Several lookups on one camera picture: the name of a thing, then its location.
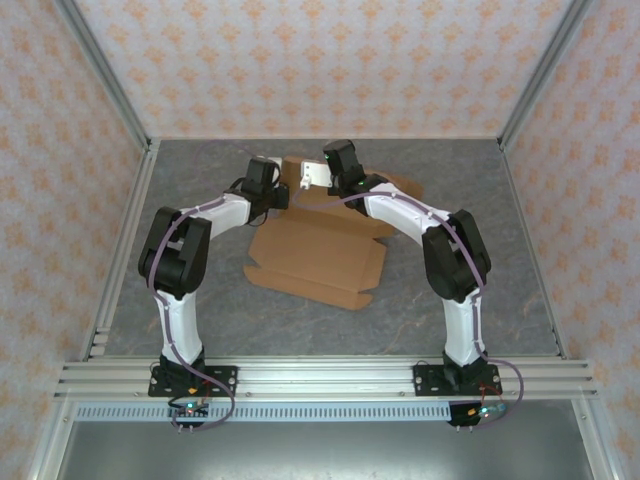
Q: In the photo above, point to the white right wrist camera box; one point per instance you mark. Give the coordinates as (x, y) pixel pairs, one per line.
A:
(315, 172)

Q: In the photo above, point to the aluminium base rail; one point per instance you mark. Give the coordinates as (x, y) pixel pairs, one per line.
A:
(325, 380)

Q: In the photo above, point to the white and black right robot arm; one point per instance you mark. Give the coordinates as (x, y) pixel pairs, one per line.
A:
(450, 265)

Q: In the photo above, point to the aluminium side rail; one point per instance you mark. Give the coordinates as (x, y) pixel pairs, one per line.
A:
(144, 172)
(514, 185)

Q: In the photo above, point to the aluminium lower frame bar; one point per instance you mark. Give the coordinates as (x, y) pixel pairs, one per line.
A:
(50, 450)
(595, 450)

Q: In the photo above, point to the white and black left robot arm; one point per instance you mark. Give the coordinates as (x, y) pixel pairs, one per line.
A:
(180, 260)

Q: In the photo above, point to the brown cardboard box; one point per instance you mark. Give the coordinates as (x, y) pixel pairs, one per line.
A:
(315, 260)

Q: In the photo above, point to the aluminium frame post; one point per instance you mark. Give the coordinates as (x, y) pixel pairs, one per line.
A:
(106, 75)
(542, 75)

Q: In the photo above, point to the grey metal panel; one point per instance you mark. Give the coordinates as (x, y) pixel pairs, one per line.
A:
(325, 450)

